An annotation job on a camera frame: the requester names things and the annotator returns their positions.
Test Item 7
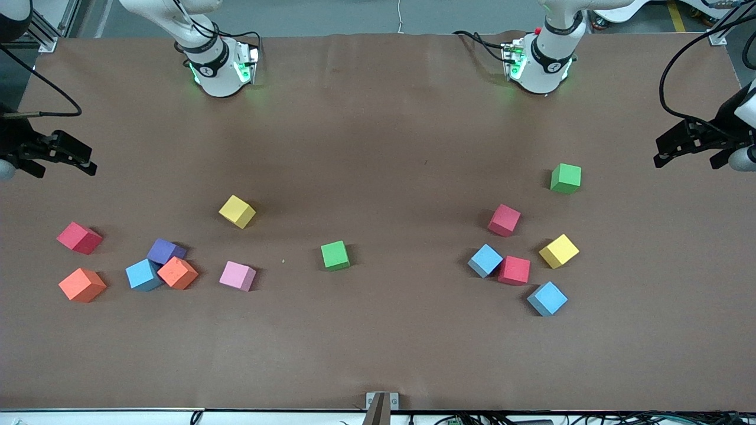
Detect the green foam block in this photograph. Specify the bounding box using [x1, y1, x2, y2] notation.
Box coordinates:
[550, 164, 582, 195]
[321, 241, 350, 272]

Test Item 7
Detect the orange foam block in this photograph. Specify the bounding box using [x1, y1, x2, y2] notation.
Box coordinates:
[58, 268, 107, 303]
[157, 257, 199, 290]

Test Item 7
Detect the yellow foam block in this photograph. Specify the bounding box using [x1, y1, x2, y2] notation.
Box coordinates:
[539, 234, 580, 270]
[219, 195, 257, 230]

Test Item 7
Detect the red foam block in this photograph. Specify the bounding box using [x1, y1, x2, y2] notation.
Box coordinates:
[497, 256, 531, 286]
[57, 222, 103, 256]
[488, 204, 522, 237]

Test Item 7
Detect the pink foam block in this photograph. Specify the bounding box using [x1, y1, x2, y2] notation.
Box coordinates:
[219, 261, 257, 292]

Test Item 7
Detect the blue foam block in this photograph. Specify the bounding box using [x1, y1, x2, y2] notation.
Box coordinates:
[527, 281, 568, 317]
[468, 244, 504, 279]
[125, 259, 165, 292]

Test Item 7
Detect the purple foam block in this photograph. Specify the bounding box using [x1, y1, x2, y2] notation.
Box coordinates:
[146, 238, 187, 265]

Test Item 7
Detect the metal base connector panel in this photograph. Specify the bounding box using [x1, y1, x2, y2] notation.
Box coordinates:
[501, 40, 527, 81]
[235, 46, 261, 84]

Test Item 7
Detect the brown table mat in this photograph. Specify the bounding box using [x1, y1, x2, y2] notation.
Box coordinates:
[0, 32, 756, 412]

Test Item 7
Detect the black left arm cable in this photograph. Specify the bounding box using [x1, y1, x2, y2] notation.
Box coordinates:
[659, 0, 756, 133]

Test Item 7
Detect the aluminium frame post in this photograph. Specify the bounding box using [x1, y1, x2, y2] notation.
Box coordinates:
[13, 0, 82, 54]
[708, 0, 756, 47]

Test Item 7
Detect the black base cable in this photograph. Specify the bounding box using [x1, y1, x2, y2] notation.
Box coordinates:
[236, 31, 262, 66]
[454, 30, 510, 63]

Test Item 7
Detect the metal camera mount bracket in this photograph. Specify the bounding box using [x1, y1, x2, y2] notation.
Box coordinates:
[361, 392, 400, 425]

